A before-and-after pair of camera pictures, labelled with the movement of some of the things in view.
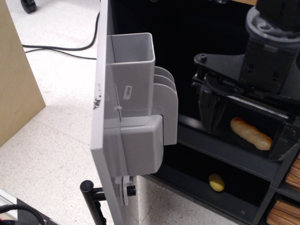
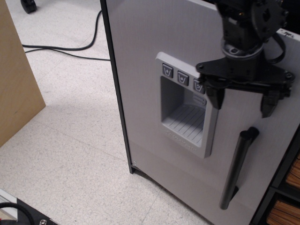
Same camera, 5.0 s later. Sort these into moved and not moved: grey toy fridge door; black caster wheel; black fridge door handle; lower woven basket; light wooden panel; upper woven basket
Moved: black fridge door handle; grey toy fridge door
Not moved: light wooden panel; upper woven basket; lower woven basket; black caster wheel
